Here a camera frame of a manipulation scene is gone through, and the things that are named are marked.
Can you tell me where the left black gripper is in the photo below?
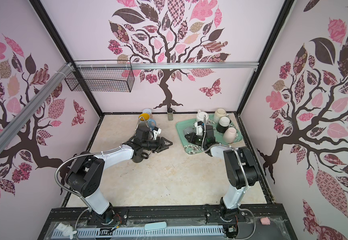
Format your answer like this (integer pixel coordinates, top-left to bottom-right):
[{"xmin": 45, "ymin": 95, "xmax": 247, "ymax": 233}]
[{"xmin": 142, "ymin": 136, "xmax": 173, "ymax": 153}]

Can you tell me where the green floral tray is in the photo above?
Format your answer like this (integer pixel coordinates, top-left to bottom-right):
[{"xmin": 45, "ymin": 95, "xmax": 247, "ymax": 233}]
[{"xmin": 175, "ymin": 112, "xmax": 244, "ymax": 156}]

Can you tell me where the blue iridescent mug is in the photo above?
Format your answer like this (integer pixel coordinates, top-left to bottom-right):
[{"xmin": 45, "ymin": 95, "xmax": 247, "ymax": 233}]
[{"xmin": 139, "ymin": 113, "xmax": 156, "ymax": 130}]

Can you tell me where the light grey mug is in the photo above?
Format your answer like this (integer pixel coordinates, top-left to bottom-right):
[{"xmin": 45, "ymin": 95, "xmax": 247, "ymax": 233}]
[{"xmin": 183, "ymin": 127, "xmax": 197, "ymax": 136}]

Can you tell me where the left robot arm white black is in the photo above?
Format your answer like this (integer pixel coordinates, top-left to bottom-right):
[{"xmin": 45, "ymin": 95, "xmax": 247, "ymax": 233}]
[{"xmin": 65, "ymin": 128, "xmax": 173, "ymax": 225}]

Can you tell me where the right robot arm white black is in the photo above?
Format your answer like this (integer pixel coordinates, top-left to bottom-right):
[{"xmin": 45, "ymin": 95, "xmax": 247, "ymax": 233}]
[{"xmin": 183, "ymin": 124, "xmax": 260, "ymax": 222}]

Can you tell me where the white teapot shaped mug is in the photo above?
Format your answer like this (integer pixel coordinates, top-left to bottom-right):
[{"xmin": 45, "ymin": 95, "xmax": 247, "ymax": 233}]
[{"xmin": 196, "ymin": 110, "xmax": 209, "ymax": 124}]

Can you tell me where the black mug white base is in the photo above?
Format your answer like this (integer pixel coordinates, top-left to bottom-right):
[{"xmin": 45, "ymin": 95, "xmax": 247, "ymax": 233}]
[{"xmin": 216, "ymin": 116, "xmax": 231, "ymax": 134}]

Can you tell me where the pale pink mug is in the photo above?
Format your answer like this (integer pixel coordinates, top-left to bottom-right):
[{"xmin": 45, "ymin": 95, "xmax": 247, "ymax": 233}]
[{"xmin": 223, "ymin": 127, "xmax": 237, "ymax": 144}]

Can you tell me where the cream beige mug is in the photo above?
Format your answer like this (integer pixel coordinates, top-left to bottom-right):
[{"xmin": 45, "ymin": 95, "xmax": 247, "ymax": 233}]
[{"xmin": 213, "ymin": 108, "xmax": 229, "ymax": 123}]

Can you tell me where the glass spice jar black lid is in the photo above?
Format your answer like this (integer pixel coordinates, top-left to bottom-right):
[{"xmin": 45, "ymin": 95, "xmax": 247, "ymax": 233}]
[{"xmin": 167, "ymin": 108, "xmax": 173, "ymax": 121}]

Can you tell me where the white pink tape roll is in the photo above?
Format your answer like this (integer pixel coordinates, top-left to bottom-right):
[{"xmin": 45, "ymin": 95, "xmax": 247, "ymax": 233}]
[{"xmin": 142, "ymin": 109, "xmax": 152, "ymax": 115}]

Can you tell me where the left metal flex conduit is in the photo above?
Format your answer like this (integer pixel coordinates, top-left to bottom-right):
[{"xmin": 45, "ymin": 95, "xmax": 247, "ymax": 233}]
[{"xmin": 54, "ymin": 116, "xmax": 147, "ymax": 211}]

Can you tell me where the light blue flat remote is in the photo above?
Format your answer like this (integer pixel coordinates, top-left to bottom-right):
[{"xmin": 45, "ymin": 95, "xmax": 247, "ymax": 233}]
[{"xmin": 144, "ymin": 222, "xmax": 167, "ymax": 232}]

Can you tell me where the pink sponge piece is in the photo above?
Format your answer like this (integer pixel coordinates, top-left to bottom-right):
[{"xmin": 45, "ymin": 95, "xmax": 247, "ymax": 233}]
[{"xmin": 260, "ymin": 217, "xmax": 271, "ymax": 226}]

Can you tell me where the white plug adapter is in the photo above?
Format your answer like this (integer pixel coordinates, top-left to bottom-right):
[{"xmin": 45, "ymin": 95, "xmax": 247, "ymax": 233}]
[{"xmin": 56, "ymin": 223, "xmax": 77, "ymax": 240}]

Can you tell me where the black wire basket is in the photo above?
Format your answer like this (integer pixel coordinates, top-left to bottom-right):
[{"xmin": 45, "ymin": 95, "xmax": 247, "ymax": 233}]
[{"xmin": 64, "ymin": 60, "xmax": 135, "ymax": 93}]

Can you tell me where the back aluminium rail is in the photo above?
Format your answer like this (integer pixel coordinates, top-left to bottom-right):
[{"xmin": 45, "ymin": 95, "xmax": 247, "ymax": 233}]
[{"xmin": 125, "ymin": 62, "xmax": 259, "ymax": 70}]

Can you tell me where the aluminium rail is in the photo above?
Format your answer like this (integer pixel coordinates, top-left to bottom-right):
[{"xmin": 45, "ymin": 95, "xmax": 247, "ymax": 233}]
[
  {"xmin": 0, "ymin": 63, "xmax": 73, "ymax": 154},
  {"xmin": 125, "ymin": 62, "xmax": 259, "ymax": 70}
]

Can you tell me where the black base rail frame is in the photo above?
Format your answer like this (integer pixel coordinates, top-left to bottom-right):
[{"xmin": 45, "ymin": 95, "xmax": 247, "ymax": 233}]
[{"xmin": 38, "ymin": 204, "xmax": 297, "ymax": 240}]

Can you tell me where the left aluminium rail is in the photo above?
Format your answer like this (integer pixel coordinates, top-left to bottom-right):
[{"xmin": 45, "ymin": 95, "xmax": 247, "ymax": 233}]
[{"xmin": 0, "ymin": 63, "xmax": 73, "ymax": 154}]

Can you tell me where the white slotted cable duct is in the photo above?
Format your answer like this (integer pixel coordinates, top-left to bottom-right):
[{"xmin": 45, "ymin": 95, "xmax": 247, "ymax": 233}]
[{"xmin": 50, "ymin": 225, "xmax": 225, "ymax": 240}]

